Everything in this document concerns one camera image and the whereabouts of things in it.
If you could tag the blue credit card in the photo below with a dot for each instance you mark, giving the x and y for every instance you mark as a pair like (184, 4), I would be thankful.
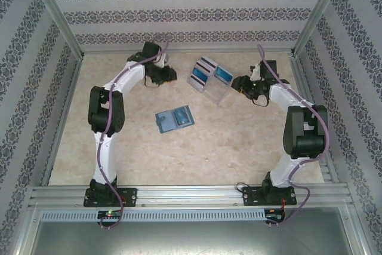
(182, 117)
(223, 74)
(198, 73)

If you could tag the clear acrylic card stand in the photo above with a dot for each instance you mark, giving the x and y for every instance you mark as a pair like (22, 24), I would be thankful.
(219, 92)

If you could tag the blue card holder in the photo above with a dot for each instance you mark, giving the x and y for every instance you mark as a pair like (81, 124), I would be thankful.
(167, 123)

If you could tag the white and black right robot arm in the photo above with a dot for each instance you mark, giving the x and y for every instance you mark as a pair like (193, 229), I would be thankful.
(283, 95)

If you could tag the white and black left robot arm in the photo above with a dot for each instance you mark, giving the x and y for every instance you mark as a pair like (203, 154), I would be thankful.
(107, 159)

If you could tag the grey magnetic stripe card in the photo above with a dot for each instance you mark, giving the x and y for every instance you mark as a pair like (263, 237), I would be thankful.
(203, 65)
(208, 59)
(197, 84)

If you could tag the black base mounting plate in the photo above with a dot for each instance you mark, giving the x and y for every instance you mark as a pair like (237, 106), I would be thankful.
(129, 196)
(250, 195)

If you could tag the small controller board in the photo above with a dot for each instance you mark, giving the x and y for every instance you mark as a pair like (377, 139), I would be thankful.
(273, 218)
(103, 215)

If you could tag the grey metal sheet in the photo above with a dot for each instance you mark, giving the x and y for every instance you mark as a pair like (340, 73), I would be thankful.
(191, 240)

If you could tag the thin aluminium wall rail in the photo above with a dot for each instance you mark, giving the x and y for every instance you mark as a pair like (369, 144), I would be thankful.
(119, 50)

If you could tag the aluminium side rail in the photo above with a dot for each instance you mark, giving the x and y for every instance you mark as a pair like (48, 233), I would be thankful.
(301, 70)
(62, 117)

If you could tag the aluminium frame post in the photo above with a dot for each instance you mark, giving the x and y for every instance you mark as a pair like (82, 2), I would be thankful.
(316, 13)
(59, 13)

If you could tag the aluminium mounting rail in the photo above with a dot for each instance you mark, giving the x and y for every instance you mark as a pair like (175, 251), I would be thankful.
(191, 195)

